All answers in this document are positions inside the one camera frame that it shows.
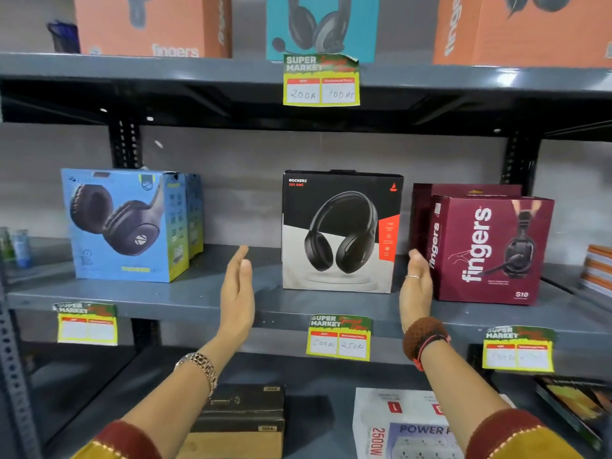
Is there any person's yellow sleeve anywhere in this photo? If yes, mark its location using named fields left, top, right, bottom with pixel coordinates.
left=70, top=420, right=163, bottom=459
left=464, top=408, right=587, bottom=459

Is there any tan cardboard box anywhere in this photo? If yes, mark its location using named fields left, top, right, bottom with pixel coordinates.
left=175, top=430, right=286, bottom=459

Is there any grey metal shelf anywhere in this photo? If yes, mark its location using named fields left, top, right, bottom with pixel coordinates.
left=0, top=51, right=612, bottom=459

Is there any stack of orange books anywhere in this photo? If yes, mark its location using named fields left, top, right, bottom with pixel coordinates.
left=579, top=244, right=612, bottom=298

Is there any dark blue mesh holder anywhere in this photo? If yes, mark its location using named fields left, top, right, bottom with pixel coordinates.
left=47, top=20, right=81, bottom=55

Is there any person's right hand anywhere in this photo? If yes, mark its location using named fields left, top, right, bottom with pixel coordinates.
left=399, top=248, right=435, bottom=334

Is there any blue headphone box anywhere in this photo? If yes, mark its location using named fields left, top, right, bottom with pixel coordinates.
left=184, top=172, right=205, bottom=261
left=61, top=168, right=191, bottom=284

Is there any white power strip box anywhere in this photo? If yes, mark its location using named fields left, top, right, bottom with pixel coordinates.
left=353, top=386, right=517, bottom=459

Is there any person's right yellow sleeve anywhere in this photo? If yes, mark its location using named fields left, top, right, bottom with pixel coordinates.
left=464, top=408, right=587, bottom=459

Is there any person's left yellow sleeve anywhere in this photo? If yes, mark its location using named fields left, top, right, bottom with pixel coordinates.
left=70, top=420, right=163, bottom=459

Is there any yellow green price tag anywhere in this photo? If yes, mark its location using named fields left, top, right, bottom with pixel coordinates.
left=481, top=325, right=558, bottom=374
left=282, top=53, right=361, bottom=108
left=305, top=314, right=374, bottom=363
left=52, top=302, right=119, bottom=347

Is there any red black wrist band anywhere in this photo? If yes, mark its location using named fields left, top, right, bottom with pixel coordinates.
left=412, top=331, right=452, bottom=372

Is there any black and white headphone box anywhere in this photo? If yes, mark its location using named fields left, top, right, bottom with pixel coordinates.
left=280, top=169, right=405, bottom=295

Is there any brown knitted scrunchie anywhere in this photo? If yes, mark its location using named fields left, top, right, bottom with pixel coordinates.
left=402, top=316, right=450, bottom=361

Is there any person's left hand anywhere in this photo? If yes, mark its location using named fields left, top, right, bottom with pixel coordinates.
left=215, top=245, right=257, bottom=342

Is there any person's right forearm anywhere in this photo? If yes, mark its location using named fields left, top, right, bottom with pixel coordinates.
left=420, top=341, right=517, bottom=438

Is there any small blue bottle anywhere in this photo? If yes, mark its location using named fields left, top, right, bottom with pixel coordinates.
left=11, top=229, right=34, bottom=269

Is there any person's left forearm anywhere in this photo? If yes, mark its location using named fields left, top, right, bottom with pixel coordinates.
left=122, top=329, right=240, bottom=448

